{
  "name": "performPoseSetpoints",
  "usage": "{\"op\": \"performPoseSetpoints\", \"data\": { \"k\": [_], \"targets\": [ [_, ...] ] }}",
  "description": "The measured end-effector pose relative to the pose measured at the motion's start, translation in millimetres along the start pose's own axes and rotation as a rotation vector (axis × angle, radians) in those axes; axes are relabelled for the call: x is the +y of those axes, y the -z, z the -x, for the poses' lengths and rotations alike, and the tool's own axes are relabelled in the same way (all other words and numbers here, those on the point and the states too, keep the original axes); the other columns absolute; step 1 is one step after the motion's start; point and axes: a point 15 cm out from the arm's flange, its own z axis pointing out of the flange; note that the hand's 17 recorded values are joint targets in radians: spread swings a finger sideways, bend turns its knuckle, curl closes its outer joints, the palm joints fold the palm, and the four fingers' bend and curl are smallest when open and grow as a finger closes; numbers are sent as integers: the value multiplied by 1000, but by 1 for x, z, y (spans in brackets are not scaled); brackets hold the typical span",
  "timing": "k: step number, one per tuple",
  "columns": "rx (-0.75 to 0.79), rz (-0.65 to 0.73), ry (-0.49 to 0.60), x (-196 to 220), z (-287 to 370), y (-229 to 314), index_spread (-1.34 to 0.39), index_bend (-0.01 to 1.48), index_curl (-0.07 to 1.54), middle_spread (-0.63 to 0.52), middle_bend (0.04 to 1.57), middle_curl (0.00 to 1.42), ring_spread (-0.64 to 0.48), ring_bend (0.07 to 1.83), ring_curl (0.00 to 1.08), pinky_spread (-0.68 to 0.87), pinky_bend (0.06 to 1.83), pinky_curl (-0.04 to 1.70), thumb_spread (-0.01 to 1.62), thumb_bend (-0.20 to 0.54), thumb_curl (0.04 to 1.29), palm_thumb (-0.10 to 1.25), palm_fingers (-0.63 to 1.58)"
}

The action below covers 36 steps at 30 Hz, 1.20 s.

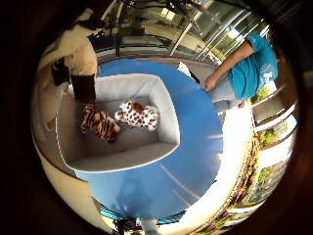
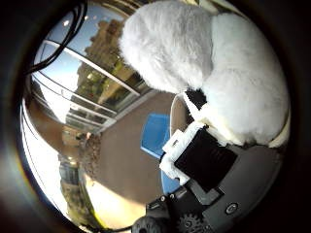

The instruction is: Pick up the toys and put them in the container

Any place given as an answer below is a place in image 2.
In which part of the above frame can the white fluffy plush toy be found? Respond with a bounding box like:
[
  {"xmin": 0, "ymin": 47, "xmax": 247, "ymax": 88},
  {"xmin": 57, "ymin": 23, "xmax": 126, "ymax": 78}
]
[{"xmin": 119, "ymin": 0, "xmax": 291, "ymax": 147}]

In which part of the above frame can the black cable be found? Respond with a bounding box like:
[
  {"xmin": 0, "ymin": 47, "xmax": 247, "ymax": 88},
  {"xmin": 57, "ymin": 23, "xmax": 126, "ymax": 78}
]
[{"xmin": 25, "ymin": 0, "xmax": 89, "ymax": 76}]

